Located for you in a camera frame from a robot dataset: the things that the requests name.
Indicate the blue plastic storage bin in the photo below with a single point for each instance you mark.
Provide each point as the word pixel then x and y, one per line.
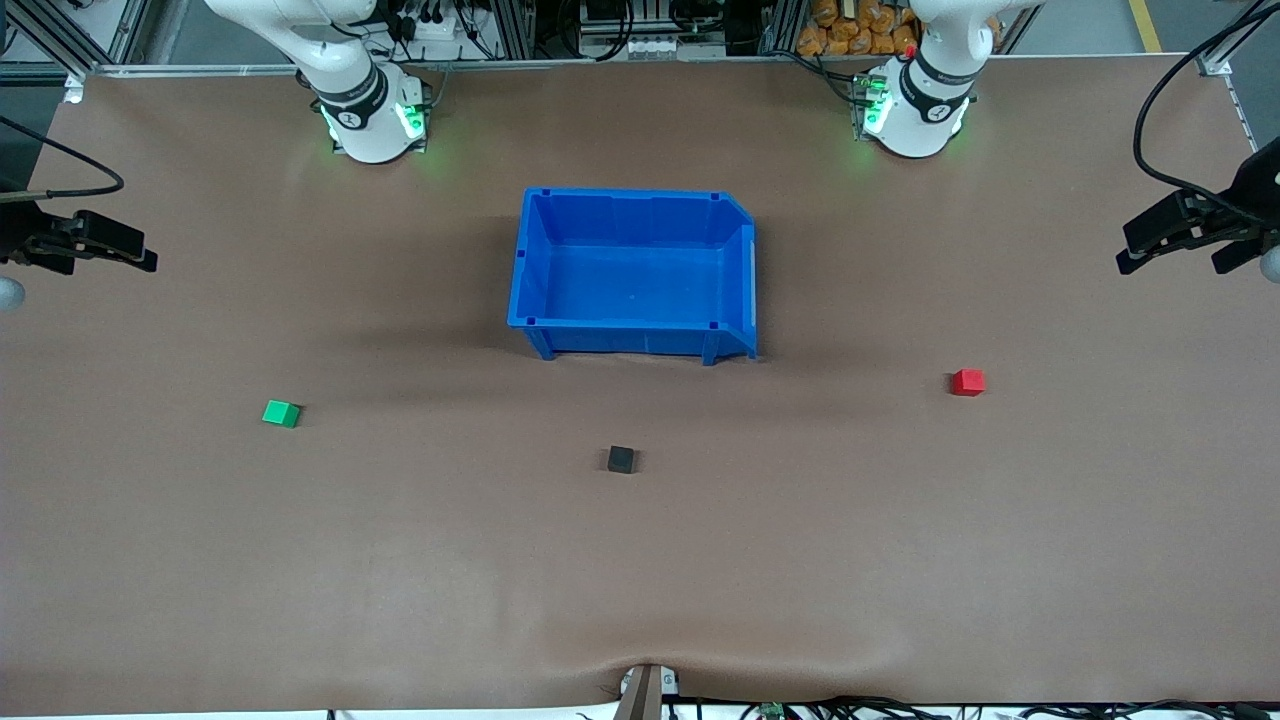
pixel 630 280

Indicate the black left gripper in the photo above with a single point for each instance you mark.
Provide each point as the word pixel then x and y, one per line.
pixel 1256 192

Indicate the red cube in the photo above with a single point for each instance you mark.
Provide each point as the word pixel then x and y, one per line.
pixel 967 382

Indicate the green cube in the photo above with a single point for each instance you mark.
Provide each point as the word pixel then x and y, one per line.
pixel 281 414

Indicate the white power strip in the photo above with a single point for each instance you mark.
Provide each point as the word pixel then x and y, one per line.
pixel 430 30

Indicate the aluminium frame rail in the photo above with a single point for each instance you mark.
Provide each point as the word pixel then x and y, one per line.
pixel 600 63

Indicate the aluminium corner bracket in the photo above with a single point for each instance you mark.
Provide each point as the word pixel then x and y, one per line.
pixel 1213 63
pixel 74 88

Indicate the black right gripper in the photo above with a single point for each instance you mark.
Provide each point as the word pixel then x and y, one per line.
pixel 20 236

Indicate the black cube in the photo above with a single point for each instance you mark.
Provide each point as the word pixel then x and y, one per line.
pixel 621 460

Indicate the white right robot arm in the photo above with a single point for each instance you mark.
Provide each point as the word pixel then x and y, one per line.
pixel 360 110

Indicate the brown table mat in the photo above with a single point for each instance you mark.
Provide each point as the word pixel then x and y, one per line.
pixel 640 580

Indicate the orange packaged goods pile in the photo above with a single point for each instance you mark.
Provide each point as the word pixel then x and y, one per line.
pixel 850 35

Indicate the grey terminal block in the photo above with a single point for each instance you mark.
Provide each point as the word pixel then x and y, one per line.
pixel 655 47

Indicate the metal table clamp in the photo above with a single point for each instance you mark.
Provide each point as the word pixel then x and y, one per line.
pixel 645 695

